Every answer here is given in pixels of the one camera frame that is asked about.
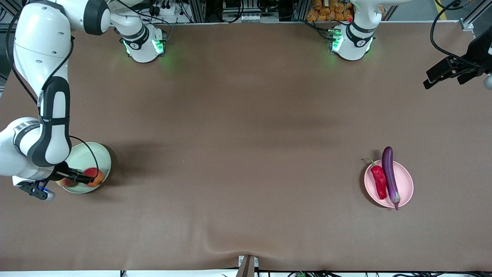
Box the red apple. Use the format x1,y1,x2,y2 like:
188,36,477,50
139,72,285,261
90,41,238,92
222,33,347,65
83,167,105,188

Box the purple eggplant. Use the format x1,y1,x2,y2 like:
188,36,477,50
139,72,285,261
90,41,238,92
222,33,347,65
382,146,401,210

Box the red chili pepper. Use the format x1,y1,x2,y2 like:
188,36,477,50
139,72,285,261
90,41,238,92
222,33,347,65
365,158,387,200

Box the light green plate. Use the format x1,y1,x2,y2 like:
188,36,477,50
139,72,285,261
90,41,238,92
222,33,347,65
56,142,112,194

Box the pink plate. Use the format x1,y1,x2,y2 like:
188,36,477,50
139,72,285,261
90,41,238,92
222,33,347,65
364,160,414,208

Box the bag of orange buns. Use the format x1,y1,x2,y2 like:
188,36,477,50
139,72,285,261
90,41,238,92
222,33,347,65
306,0,353,22

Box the brown table cover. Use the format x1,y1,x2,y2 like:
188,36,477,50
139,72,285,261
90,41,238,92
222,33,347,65
0,21,492,272

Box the white power strip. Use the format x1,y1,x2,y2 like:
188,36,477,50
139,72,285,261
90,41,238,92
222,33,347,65
151,3,176,17

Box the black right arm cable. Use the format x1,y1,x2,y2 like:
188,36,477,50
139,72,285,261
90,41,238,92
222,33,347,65
5,0,100,177

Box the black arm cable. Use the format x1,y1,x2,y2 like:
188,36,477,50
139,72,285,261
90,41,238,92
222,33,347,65
430,0,483,70
5,0,100,177

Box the aluminium frame profile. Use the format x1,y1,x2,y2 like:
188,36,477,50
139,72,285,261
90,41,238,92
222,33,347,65
459,0,492,32

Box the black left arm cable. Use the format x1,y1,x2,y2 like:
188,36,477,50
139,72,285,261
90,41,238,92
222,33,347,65
430,0,483,70

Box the metal camera post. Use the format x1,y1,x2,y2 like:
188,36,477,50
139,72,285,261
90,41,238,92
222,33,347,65
236,255,259,277

